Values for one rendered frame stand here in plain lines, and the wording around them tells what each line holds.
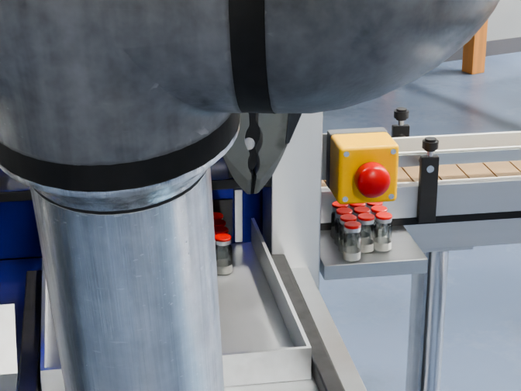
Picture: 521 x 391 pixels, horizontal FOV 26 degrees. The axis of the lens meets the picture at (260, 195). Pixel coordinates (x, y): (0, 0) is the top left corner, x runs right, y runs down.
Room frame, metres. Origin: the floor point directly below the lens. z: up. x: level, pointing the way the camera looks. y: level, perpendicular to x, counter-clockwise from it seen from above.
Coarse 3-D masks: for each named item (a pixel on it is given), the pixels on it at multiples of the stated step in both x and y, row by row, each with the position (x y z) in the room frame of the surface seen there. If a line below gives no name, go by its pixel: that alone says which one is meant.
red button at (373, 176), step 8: (360, 168) 1.23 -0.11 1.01; (368, 168) 1.22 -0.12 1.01; (376, 168) 1.22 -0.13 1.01; (384, 168) 1.22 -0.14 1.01; (360, 176) 1.22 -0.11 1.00; (368, 176) 1.21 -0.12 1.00; (376, 176) 1.21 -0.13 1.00; (384, 176) 1.22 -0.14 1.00; (360, 184) 1.21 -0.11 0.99; (368, 184) 1.21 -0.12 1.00; (376, 184) 1.21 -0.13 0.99; (384, 184) 1.21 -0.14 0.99; (368, 192) 1.21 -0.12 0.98; (376, 192) 1.21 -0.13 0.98; (384, 192) 1.22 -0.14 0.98
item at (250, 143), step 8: (248, 112) 1.22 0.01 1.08; (248, 128) 1.22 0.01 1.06; (256, 128) 1.23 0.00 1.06; (248, 136) 1.22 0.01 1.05; (256, 136) 1.23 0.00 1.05; (248, 144) 1.22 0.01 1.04; (256, 144) 1.23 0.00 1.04; (256, 152) 1.23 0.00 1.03; (248, 160) 1.22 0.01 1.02; (256, 160) 1.23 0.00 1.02; (232, 176) 1.22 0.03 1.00
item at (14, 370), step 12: (0, 312) 1.01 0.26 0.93; (12, 312) 1.01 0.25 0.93; (0, 324) 1.01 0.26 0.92; (12, 324) 1.01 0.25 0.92; (0, 336) 1.00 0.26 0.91; (12, 336) 1.00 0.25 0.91; (0, 348) 0.99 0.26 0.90; (12, 348) 0.99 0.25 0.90; (0, 360) 0.99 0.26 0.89; (12, 360) 0.99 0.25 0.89; (0, 372) 0.98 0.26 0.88; (12, 372) 0.98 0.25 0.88; (0, 384) 0.96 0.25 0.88; (12, 384) 0.96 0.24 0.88
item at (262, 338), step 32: (256, 224) 1.28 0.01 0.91; (256, 256) 1.26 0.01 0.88; (224, 288) 1.17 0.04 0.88; (256, 288) 1.17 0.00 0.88; (224, 320) 1.09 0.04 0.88; (256, 320) 1.09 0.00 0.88; (288, 320) 1.06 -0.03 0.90; (224, 352) 1.02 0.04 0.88; (256, 352) 0.96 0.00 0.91; (288, 352) 0.97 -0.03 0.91; (224, 384) 0.96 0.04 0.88
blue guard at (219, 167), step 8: (224, 160) 1.22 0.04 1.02; (0, 168) 1.18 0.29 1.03; (216, 168) 1.22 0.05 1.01; (224, 168) 1.22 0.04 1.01; (0, 176) 1.18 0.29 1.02; (8, 176) 1.18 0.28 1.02; (216, 176) 1.22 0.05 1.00; (224, 176) 1.22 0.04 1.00; (0, 184) 1.18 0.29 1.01; (8, 184) 1.18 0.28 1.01; (16, 184) 1.18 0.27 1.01
